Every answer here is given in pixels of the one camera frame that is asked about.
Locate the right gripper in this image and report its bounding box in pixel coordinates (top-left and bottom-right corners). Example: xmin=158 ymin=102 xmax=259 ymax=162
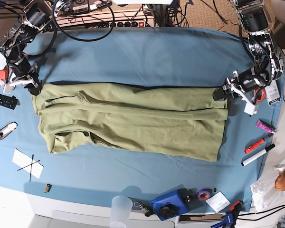
xmin=6 ymin=57 xmax=42 ymax=95

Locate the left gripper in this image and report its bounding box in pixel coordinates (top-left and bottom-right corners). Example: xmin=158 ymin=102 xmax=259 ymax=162
xmin=213 ymin=68 xmax=270 ymax=101

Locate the olive green t-shirt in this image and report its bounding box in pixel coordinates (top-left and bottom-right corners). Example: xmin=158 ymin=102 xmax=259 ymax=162
xmin=32 ymin=83 xmax=228 ymax=162

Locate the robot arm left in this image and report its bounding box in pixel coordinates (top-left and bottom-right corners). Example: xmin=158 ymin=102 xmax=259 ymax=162
xmin=213 ymin=0 xmax=284 ymax=104

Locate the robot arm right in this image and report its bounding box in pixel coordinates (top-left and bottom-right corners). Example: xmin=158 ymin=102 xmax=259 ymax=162
xmin=0 ymin=0 xmax=57 ymax=95

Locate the black remote control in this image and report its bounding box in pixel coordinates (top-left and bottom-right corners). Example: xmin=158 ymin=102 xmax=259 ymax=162
xmin=0 ymin=94 xmax=18 ymax=110

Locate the red cube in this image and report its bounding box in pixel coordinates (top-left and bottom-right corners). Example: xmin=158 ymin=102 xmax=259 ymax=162
xmin=0 ymin=69 xmax=9 ymax=80

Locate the orange tape roll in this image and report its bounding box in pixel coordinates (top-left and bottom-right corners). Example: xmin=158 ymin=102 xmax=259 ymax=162
xmin=254 ymin=88 xmax=266 ymax=102

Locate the purple tube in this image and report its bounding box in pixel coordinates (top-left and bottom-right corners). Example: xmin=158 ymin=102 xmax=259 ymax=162
xmin=256 ymin=120 xmax=276 ymax=133

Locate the clear packaged box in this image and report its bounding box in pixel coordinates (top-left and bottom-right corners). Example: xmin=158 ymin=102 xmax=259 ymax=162
xmin=265 ymin=80 xmax=281 ymax=106

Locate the blue table cloth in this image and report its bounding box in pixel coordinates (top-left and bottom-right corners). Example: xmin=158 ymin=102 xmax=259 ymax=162
xmin=0 ymin=28 xmax=282 ymax=211

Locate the orange pen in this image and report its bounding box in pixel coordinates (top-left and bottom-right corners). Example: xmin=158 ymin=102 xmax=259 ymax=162
xmin=244 ymin=133 xmax=274 ymax=154

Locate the white paper sheet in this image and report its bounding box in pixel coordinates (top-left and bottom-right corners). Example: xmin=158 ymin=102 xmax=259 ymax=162
xmin=12 ymin=149 xmax=44 ymax=179

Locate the white black marker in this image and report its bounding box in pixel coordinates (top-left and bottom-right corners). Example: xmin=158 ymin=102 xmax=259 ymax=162
xmin=241 ymin=143 xmax=276 ymax=166

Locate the small green yellow battery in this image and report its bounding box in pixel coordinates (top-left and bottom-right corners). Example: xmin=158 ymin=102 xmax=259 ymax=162
xmin=44 ymin=183 xmax=52 ymax=193

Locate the purple tape roll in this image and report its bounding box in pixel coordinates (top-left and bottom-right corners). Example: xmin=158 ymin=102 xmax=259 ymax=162
xmin=197 ymin=188 xmax=212 ymax=201

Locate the white card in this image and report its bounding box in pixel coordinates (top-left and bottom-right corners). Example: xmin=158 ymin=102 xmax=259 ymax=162
xmin=206 ymin=192 xmax=230 ymax=213

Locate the white power strip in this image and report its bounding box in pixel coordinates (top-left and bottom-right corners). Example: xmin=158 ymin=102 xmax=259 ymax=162
xmin=57 ymin=9 xmax=156 ymax=28

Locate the white plastic bag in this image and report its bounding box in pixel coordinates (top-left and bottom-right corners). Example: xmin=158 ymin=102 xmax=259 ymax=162
xmin=250 ymin=159 xmax=285 ymax=212

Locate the blue plastic box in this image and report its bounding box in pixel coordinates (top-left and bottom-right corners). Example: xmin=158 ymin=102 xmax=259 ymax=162
xmin=150 ymin=190 xmax=189 ymax=221

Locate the blue orange bar clamp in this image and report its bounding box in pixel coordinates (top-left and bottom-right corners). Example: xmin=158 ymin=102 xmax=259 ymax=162
xmin=210 ymin=200 xmax=243 ymax=228

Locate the black knob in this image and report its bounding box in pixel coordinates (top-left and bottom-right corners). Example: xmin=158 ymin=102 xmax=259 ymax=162
xmin=158 ymin=205 xmax=175 ymax=219

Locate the metal carabiner keyring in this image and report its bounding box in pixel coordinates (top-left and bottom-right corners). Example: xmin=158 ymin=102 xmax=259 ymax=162
xmin=133 ymin=202 xmax=153 ymax=217

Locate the translucent plastic cup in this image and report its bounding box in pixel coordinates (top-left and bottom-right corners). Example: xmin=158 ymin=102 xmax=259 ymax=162
xmin=109 ymin=196 xmax=133 ymax=228

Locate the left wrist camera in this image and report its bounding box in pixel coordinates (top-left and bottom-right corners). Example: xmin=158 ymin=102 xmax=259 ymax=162
xmin=244 ymin=103 xmax=259 ymax=116

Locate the black cable tie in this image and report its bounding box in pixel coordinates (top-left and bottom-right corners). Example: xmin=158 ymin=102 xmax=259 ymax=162
xmin=29 ymin=155 xmax=34 ymax=182
xmin=17 ymin=160 xmax=40 ymax=171

